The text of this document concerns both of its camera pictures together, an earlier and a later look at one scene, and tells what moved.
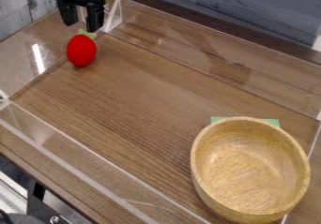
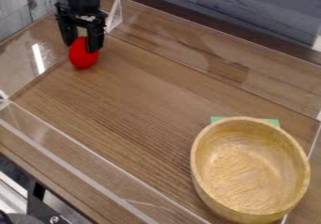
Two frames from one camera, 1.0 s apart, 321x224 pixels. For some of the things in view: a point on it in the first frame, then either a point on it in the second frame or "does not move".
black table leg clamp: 37,208 does not move
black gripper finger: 93,16 to 93,37
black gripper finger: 69,13 to 68,31
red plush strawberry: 81,48 does not move
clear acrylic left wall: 29,51 does not move
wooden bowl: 250,171 does not move
